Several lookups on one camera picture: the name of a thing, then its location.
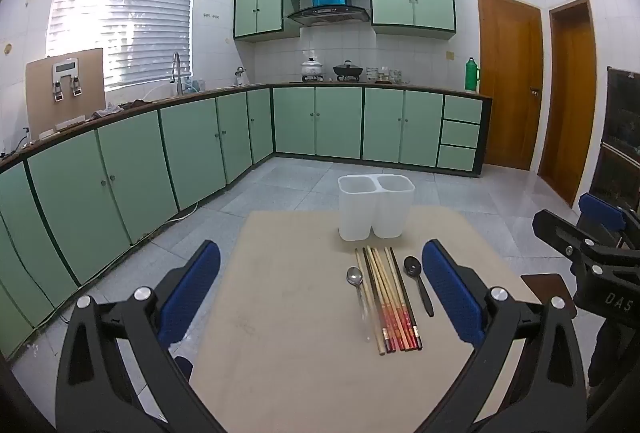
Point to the dark brown chopstick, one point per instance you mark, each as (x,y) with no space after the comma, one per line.
(371,288)

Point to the dark glass-front cabinet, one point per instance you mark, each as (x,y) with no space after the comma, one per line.
(620,138)

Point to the wooden door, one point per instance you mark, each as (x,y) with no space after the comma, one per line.
(570,103)
(510,83)

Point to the brown cardboard sheet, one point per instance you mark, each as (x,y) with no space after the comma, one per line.
(45,108)

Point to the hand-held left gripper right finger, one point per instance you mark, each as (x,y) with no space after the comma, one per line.
(452,295)

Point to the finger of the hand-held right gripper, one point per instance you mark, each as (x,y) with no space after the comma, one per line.
(560,228)
(600,212)

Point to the row of glass jars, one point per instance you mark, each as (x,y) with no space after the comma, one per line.
(384,74)

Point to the black plastic spoon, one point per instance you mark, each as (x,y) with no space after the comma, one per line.
(414,267)

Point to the dark rags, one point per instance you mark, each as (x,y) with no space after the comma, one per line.
(117,108)

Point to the green lower kitchen cabinets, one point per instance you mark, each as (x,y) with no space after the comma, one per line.
(320,120)

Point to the green thermos flask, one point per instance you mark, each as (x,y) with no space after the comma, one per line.
(471,75)

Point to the white cooking pot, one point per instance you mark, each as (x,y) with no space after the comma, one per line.
(311,68)

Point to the black range hood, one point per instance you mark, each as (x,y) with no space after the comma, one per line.
(329,10)

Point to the white window blind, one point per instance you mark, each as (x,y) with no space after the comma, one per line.
(125,8)

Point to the small steel kettle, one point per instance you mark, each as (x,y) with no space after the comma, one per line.
(240,77)

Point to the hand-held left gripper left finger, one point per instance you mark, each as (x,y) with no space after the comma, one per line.
(192,295)

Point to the black red-tipped chopstick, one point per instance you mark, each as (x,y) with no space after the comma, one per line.
(404,288)

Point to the silver metal spoon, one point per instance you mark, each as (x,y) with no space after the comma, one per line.
(355,277)

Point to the chrome kitchen faucet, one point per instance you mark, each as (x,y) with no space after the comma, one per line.
(176,63)

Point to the white two-compartment utensil holder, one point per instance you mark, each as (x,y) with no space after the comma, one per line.
(375,208)

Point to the black wok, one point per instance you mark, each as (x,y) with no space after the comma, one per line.
(348,70)

